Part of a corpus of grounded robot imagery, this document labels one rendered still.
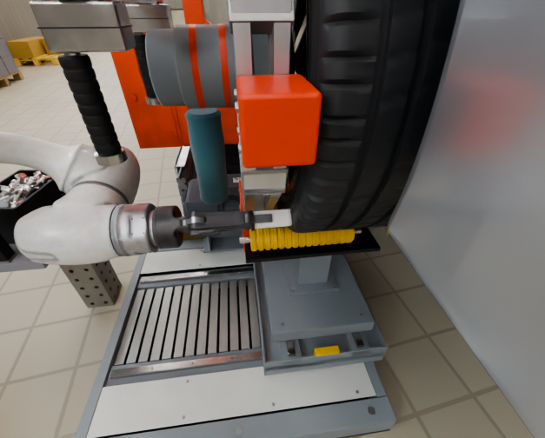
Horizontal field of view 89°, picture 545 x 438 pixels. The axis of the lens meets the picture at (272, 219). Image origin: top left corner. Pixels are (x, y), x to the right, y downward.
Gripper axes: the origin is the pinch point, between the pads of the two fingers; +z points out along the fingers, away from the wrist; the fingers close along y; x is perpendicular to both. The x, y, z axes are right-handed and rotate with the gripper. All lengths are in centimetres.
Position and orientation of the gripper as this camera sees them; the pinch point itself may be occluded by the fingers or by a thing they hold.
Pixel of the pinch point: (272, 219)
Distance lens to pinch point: 50.4
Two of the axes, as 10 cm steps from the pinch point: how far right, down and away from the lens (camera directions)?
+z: 9.9, -0.8, 1.0
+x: -0.9, -9.9, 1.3
